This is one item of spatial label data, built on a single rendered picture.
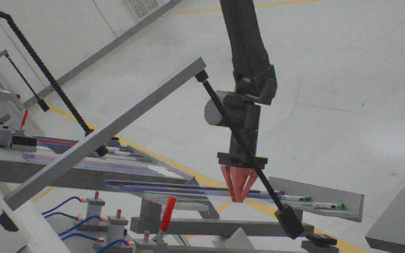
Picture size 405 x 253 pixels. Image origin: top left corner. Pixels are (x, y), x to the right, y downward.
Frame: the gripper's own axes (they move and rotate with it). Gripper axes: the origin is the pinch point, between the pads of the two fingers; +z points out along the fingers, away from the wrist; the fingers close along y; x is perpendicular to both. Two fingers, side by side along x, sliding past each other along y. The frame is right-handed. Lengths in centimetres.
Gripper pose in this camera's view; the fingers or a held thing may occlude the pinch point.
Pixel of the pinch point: (237, 198)
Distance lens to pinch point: 130.9
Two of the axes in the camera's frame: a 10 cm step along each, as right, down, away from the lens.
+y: 5.1, 0.4, -8.6
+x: 8.5, 1.1, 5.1
